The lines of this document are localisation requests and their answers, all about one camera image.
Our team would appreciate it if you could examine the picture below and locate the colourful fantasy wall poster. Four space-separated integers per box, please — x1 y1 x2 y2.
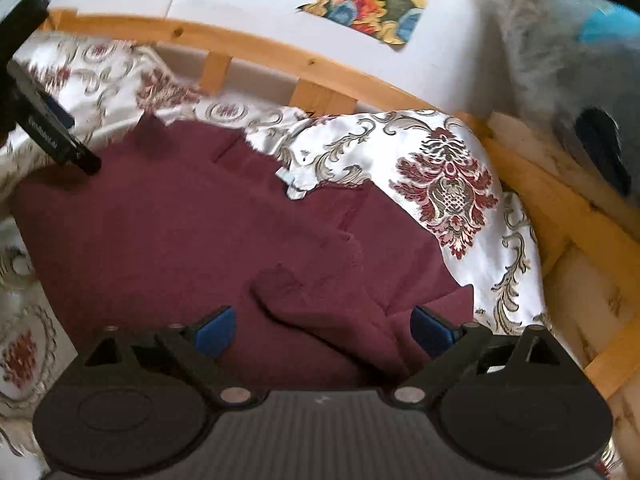
296 0 446 52

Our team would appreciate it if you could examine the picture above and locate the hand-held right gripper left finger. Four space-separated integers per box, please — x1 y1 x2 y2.
84 306 251 406

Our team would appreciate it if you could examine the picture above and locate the wooden bed frame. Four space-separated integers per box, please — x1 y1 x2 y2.
37 7 640 387

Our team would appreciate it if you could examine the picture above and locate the floral satin blanket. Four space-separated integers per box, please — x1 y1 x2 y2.
0 30 626 480

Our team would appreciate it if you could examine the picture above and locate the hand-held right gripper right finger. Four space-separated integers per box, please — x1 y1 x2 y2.
392 305 565 406

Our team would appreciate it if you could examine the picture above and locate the maroon knit sweater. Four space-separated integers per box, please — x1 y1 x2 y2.
11 112 476 392

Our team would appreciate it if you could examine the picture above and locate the plastic bag of bedding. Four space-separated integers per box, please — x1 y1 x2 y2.
470 0 640 202

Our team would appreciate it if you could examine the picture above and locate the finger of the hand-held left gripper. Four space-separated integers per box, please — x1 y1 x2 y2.
0 0 52 61
7 60 103 177

